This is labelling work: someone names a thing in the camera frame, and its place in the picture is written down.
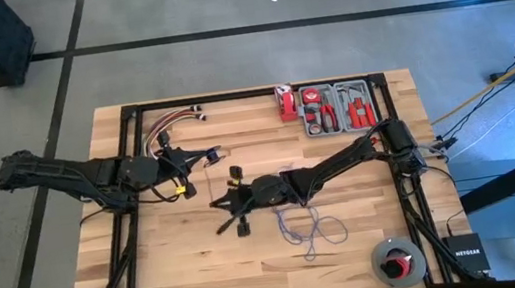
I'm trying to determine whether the red tape measure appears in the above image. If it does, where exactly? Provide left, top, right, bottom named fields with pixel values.
left=300, top=87, right=322, bottom=106

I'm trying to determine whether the bundle of coloured cables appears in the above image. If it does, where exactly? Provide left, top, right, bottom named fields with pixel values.
left=140, top=105, right=206, bottom=156

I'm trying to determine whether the white cable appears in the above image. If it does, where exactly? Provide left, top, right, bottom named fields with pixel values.
left=151, top=108, right=210, bottom=152

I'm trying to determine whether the black Netgear network switch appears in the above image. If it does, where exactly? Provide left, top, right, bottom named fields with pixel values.
left=440, top=230, right=491, bottom=278

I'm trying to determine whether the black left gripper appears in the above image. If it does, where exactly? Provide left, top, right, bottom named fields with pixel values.
left=149, top=122, right=229, bottom=205

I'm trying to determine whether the black cable spool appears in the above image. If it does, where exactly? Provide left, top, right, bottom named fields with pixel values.
left=203, top=144, right=227, bottom=167

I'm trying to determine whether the blue cord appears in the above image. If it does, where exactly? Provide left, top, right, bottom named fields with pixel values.
left=201, top=129, right=354, bottom=276

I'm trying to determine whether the red-handled hammer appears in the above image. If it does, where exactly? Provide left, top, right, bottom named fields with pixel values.
left=335, top=83, right=362, bottom=132

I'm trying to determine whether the grey duct tape roll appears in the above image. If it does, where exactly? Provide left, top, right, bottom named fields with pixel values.
left=367, top=232, right=430, bottom=288

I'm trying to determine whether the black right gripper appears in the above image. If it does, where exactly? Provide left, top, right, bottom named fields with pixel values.
left=205, top=162, right=265, bottom=243

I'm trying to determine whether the black aluminium table frame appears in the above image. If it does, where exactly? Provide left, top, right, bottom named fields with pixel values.
left=39, top=57, right=499, bottom=288

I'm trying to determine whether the red tape dispenser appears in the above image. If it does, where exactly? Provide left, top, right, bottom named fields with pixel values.
left=273, top=82, right=300, bottom=124

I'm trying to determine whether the red wire coil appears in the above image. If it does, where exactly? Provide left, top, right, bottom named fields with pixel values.
left=378, top=249, right=417, bottom=283

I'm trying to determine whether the grey tool case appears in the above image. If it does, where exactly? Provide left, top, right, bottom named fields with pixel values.
left=297, top=76, right=381, bottom=139

